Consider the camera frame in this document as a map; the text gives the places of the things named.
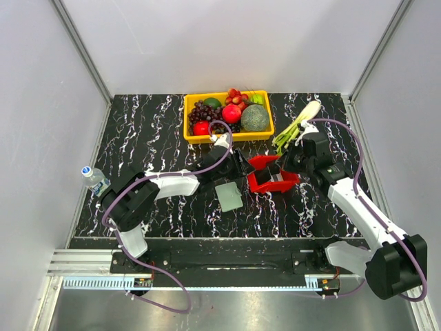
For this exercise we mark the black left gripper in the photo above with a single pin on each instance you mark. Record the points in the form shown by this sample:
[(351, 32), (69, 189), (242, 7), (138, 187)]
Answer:
[(244, 166)]

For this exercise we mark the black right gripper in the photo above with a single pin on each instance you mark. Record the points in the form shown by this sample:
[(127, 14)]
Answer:
[(286, 160)]

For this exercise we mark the red plastic card tray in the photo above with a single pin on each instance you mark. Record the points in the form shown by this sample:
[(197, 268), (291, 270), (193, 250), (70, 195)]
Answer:
[(259, 162)]

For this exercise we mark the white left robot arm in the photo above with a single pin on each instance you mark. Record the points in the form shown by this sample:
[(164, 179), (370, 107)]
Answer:
[(126, 201)]

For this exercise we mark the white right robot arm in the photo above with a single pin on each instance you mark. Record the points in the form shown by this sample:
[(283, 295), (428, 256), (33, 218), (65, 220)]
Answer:
[(395, 262)]

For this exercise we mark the white credit card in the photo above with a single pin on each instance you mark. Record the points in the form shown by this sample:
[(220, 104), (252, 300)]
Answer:
[(277, 178)]

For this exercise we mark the green spring onion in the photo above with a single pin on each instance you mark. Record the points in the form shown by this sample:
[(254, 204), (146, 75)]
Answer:
[(290, 133)]

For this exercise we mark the green netted melon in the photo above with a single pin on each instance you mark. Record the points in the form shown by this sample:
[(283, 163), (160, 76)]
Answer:
[(255, 118)]

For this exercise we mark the red pomegranate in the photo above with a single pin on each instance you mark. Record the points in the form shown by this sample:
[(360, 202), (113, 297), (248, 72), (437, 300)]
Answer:
[(231, 113)]

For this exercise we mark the red round fruit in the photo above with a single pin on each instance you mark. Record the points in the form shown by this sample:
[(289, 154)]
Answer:
[(201, 128)]

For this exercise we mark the green apple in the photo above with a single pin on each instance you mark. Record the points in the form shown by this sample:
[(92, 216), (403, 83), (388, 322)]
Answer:
[(257, 99)]

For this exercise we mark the green avocado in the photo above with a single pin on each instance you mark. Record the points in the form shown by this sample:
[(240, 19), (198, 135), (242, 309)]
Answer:
[(212, 102)]

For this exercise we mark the dark purple grape bunch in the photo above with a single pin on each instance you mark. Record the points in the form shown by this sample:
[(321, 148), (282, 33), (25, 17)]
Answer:
[(200, 112)]

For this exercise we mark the clear plastic water bottle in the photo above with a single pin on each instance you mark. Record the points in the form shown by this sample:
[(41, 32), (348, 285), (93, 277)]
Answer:
[(94, 180)]

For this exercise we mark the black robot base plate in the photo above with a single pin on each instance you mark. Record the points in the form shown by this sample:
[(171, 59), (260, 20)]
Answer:
[(194, 261)]

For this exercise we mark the aluminium frame rail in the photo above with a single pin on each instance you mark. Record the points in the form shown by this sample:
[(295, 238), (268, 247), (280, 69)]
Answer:
[(301, 284)]

